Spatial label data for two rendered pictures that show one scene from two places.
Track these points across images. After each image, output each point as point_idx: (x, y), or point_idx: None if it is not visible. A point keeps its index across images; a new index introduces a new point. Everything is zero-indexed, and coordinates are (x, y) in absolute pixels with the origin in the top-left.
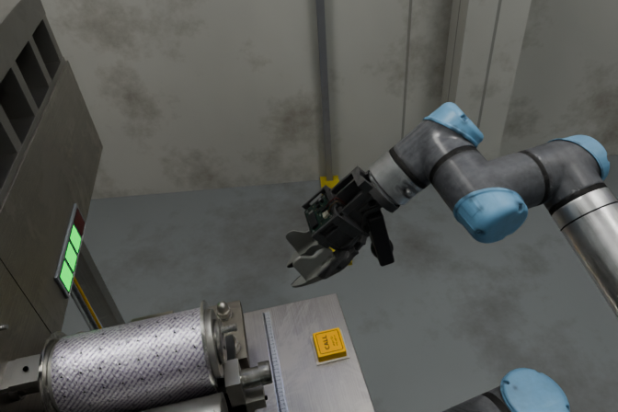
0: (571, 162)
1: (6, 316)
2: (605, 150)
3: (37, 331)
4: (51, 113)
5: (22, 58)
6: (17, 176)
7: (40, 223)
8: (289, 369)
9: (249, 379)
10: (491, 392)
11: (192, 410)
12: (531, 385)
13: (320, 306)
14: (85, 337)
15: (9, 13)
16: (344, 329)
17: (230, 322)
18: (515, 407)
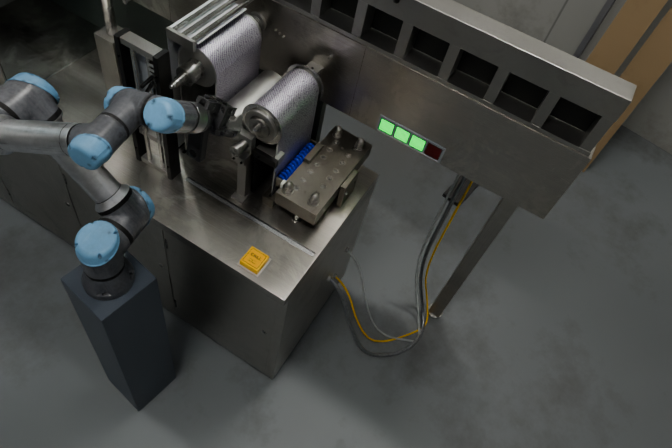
0: (88, 125)
1: (340, 65)
2: (71, 144)
3: (346, 93)
4: (501, 121)
5: (545, 96)
6: (417, 73)
7: (405, 100)
8: (265, 234)
9: (239, 141)
10: (123, 234)
11: (241, 107)
12: (100, 240)
13: (285, 283)
14: (303, 81)
15: (548, 62)
16: (255, 279)
17: (305, 201)
18: (105, 221)
